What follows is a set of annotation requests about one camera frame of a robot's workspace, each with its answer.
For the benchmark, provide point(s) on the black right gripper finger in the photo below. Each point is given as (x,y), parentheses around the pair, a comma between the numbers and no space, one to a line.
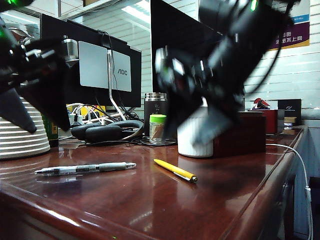
(220,122)
(176,115)

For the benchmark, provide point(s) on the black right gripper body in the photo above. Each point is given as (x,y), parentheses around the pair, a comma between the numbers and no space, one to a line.
(200,75)

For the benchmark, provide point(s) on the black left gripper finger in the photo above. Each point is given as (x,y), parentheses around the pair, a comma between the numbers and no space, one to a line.
(17,110)
(52,100)

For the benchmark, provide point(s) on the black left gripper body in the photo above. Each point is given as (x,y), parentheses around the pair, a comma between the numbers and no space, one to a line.
(42,65)

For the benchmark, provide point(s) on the yellow ballpoint pen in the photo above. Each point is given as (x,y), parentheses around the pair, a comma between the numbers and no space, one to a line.
(175,170)

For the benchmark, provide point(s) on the white ribbed pen holder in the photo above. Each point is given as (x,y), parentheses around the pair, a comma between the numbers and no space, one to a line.
(190,146)

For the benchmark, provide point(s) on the grey clear gel pen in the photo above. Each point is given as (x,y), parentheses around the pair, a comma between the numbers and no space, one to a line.
(110,166)

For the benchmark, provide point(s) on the dark thermos steel top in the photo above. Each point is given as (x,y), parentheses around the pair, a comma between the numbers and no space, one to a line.
(155,107)

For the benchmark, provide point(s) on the clear jar green lid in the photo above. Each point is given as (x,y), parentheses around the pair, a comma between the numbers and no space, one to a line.
(157,130)

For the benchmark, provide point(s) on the red-brown wooden box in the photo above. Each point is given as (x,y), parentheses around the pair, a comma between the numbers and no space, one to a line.
(245,140)

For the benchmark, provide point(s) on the white ribbed round vessel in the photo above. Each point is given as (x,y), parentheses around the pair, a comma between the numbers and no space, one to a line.
(20,145)

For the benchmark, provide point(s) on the green tin can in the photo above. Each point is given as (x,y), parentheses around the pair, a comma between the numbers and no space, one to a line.
(51,136)

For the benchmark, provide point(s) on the red white figurine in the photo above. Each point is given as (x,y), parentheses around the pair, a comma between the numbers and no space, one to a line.
(261,103)

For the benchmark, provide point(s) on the dark red box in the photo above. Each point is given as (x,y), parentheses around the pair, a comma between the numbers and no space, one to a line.
(271,122)

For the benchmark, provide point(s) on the large black monitor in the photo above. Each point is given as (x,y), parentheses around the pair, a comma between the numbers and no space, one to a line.
(175,30)

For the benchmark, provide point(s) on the black headphones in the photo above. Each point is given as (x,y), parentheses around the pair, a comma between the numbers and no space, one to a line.
(100,132)

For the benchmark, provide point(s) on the AOC monitor silver back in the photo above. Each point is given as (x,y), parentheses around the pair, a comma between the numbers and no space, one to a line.
(122,72)

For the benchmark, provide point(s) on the black cardboard box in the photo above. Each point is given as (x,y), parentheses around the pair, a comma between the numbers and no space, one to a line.
(290,107)

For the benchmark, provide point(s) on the purple blue wall poster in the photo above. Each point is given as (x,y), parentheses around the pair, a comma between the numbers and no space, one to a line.
(300,37)

